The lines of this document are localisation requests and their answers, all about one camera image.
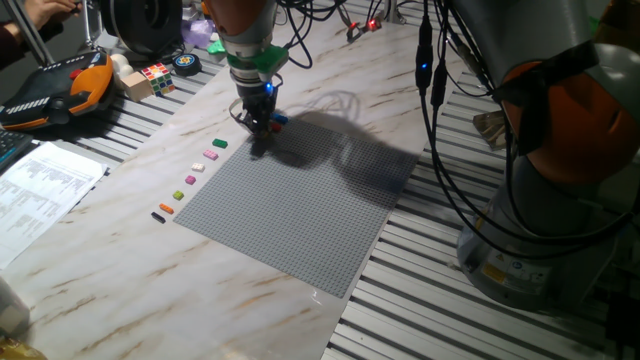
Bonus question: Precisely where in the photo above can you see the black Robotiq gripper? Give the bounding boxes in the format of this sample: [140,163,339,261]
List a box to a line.
[230,74,279,139]

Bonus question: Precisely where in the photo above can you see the person's dark sleeved forearm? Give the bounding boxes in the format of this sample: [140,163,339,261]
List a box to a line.
[0,20,64,70]

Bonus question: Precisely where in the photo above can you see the grey Lego baseplate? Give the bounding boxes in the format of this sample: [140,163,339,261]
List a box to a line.
[173,112,420,300]

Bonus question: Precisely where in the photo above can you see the person's bare hand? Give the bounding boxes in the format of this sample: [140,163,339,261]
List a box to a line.
[24,0,82,30]

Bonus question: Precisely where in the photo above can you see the black disc with yellow centre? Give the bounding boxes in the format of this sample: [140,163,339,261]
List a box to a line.
[172,53,203,77]

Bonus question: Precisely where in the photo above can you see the Rubik's cube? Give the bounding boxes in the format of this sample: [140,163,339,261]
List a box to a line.
[140,62,177,98]

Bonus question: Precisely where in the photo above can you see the translucent purple object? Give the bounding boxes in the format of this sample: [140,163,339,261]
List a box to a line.
[180,18,215,49]

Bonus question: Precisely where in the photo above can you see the wooden cube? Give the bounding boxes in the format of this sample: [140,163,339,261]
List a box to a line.
[120,71,154,103]

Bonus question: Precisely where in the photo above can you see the white round figurine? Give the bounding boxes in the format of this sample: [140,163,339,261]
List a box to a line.
[109,53,135,81]

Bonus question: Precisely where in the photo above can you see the black filament spool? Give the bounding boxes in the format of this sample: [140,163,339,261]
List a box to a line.
[99,0,184,56]

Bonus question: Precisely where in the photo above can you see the silver tripod leg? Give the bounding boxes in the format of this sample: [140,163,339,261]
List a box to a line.
[74,0,101,49]
[4,0,56,66]

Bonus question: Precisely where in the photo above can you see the black orange teach pendant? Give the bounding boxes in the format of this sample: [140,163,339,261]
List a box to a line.
[0,51,116,132]

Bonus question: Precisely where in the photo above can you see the marble pattern table sheet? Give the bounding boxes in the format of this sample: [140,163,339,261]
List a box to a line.
[0,0,466,360]

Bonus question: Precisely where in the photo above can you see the printed paper sheet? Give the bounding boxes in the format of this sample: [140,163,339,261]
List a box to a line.
[0,141,109,271]

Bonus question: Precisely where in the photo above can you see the gold foil bag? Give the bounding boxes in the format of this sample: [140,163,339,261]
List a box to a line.
[0,335,49,360]

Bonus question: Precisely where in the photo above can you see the green cloth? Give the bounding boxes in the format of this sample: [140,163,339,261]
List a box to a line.
[583,14,601,40]

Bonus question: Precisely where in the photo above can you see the brown cardboard board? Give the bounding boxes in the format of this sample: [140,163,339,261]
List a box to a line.
[594,0,640,51]

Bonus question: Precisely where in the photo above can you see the thin grey sensor cable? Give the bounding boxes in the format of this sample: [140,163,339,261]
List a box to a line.
[228,98,254,134]

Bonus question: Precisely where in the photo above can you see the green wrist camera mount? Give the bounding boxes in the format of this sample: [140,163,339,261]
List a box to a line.
[207,39,290,76]

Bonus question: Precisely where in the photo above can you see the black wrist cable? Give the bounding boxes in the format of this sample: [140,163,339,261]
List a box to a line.
[279,0,349,70]

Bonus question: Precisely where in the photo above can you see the aluminium frame post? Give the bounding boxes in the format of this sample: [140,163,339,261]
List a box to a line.
[382,0,407,25]

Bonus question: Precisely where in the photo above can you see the black cable with LED plug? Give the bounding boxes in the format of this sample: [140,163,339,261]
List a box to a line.
[413,0,626,261]

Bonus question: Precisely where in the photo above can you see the shiny metal bracket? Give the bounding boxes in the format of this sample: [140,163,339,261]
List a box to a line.
[472,109,506,150]

